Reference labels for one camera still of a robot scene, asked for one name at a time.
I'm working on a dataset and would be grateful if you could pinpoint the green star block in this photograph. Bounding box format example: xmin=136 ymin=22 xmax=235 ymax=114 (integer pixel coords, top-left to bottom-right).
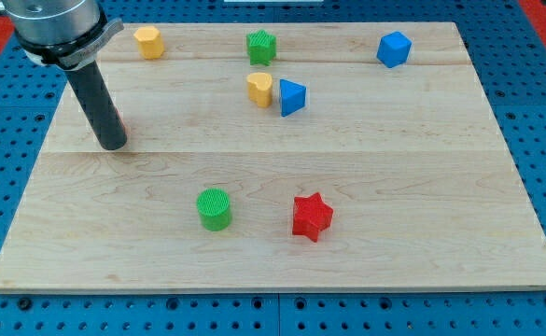
xmin=245 ymin=29 xmax=276 ymax=66

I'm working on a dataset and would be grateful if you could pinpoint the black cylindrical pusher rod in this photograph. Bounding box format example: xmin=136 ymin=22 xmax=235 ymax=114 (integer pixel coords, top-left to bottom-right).
xmin=65 ymin=62 xmax=127 ymax=150

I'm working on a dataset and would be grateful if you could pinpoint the wooden board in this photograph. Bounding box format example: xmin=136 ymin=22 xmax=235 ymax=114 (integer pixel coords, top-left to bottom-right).
xmin=0 ymin=22 xmax=546 ymax=294

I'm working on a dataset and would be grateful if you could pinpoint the blue cube block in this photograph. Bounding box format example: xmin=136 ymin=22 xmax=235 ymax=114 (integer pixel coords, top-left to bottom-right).
xmin=376 ymin=31 xmax=413 ymax=68

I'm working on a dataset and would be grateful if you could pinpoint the red star block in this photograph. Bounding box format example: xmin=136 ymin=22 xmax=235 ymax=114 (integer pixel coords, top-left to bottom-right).
xmin=292 ymin=192 xmax=334 ymax=243

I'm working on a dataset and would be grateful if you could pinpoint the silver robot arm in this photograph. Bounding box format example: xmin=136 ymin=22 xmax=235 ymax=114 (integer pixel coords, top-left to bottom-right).
xmin=3 ymin=0 xmax=127 ymax=150

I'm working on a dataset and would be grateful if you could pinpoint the blue triangle block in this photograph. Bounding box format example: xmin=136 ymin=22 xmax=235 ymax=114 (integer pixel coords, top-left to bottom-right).
xmin=280 ymin=79 xmax=307 ymax=117

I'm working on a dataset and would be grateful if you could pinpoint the yellow hexagon block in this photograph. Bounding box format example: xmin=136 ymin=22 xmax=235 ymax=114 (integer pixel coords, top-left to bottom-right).
xmin=133 ymin=25 xmax=164 ymax=60

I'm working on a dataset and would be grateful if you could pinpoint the red block behind rod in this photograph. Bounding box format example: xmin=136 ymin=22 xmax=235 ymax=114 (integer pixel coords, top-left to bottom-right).
xmin=114 ymin=108 xmax=126 ymax=136

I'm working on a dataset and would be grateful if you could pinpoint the yellow heart block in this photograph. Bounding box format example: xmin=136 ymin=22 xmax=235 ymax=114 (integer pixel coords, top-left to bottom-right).
xmin=246 ymin=72 xmax=273 ymax=108

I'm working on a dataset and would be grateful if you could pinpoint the green cylinder block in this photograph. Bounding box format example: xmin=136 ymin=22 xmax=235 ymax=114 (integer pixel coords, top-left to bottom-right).
xmin=196 ymin=189 xmax=232 ymax=231

